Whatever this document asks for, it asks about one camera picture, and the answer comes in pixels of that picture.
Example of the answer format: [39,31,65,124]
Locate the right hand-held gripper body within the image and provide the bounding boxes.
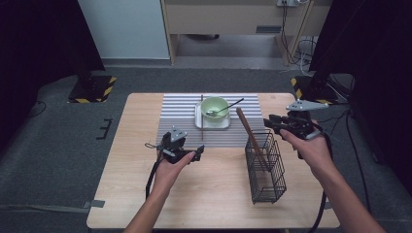
[276,98,330,141]

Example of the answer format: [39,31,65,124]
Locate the light wooden desk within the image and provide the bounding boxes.
[160,0,333,68]

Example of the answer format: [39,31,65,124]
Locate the grey striped placemat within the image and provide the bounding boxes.
[154,93,266,150]

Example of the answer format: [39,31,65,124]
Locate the person's right hand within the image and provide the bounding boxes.
[279,128,340,185]

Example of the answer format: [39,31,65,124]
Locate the black stand with striped base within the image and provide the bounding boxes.
[290,69,340,106]
[67,61,118,105]

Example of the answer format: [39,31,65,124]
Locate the brown wooden chopstick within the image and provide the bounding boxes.
[199,94,205,142]

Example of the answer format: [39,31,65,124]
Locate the bundle of brown chopsticks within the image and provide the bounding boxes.
[235,106,270,172]

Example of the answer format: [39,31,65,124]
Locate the grey power strip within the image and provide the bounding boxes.
[276,0,301,8]

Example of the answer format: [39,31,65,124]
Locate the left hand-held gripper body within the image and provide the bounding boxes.
[159,126,195,165]

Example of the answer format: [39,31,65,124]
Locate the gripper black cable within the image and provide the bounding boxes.
[144,155,163,200]
[307,124,335,233]

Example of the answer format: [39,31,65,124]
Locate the black power cable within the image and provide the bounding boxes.
[280,0,305,66]

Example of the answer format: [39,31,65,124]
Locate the white square plate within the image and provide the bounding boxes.
[193,101,232,131]

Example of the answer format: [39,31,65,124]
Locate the black wire basket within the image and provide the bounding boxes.
[244,128,288,206]

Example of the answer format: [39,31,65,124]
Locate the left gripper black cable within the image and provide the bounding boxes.
[144,155,163,200]

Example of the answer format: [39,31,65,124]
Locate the person's left hand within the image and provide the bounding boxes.
[152,150,197,194]

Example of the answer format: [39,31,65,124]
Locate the white cables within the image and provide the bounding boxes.
[296,35,318,78]

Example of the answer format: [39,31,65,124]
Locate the thin black floor cable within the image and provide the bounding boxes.
[30,100,48,118]

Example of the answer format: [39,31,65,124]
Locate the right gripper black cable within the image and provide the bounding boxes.
[307,124,335,233]

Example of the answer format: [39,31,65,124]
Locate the pale green bowl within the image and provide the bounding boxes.
[199,96,231,123]

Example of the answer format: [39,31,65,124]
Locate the metal spoon with dark handle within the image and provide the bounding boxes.
[205,97,246,117]

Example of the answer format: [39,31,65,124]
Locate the black curtain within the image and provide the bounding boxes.
[308,0,412,197]
[0,0,107,154]

